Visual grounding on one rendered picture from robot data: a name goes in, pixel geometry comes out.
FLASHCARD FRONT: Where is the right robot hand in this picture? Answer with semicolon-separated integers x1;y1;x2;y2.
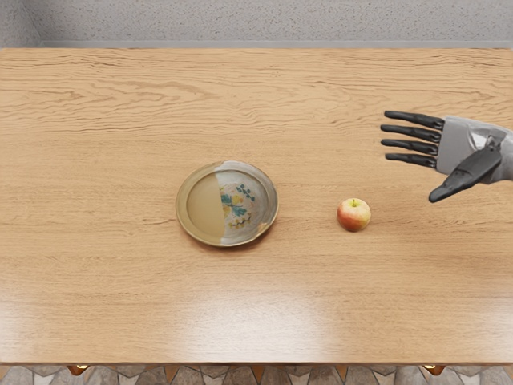
379;110;513;204

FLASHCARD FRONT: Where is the patterned ceramic plate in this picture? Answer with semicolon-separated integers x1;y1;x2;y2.
175;160;280;248

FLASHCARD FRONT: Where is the red yellow apple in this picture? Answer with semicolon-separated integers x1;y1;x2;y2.
336;197;372;233

